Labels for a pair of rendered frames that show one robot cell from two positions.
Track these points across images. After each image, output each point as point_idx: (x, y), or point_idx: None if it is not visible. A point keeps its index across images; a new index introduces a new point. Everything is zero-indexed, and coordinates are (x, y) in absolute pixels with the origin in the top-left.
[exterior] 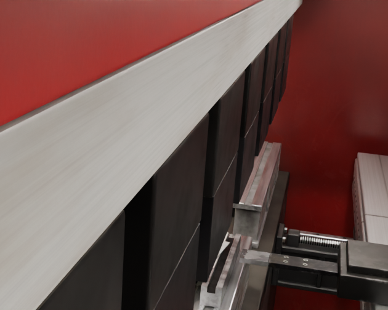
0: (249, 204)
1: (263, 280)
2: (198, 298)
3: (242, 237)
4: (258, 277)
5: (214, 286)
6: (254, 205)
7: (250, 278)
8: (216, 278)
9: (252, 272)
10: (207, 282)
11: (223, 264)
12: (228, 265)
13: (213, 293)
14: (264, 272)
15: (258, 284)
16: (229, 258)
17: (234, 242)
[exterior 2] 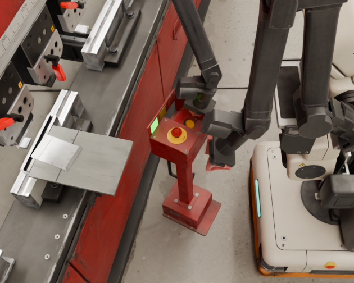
0: None
1: (10, 210)
2: (59, 125)
3: (16, 190)
4: (12, 213)
5: (50, 121)
6: None
7: (17, 212)
8: (47, 127)
9: (13, 220)
10: (53, 118)
11: (39, 141)
12: (38, 133)
13: (51, 116)
14: (5, 220)
15: (14, 205)
16: (36, 140)
17: (27, 158)
